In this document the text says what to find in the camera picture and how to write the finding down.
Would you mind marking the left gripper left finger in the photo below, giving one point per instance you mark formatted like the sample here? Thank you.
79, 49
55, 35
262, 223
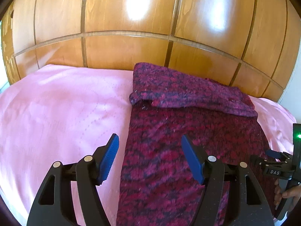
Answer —
53, 203

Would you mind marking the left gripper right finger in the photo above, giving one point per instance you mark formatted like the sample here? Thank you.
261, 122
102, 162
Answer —
246, 203

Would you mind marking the red floral knit sweater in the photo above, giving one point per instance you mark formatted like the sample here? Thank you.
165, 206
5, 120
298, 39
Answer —
157, 186

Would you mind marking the person's right hand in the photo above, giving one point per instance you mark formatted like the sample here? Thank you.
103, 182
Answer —
293, 193

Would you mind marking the pink bed cover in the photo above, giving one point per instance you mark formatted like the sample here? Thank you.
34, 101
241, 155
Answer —
61, 113

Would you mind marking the wooden panelled wardrobe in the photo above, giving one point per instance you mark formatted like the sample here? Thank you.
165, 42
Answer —
249, 44

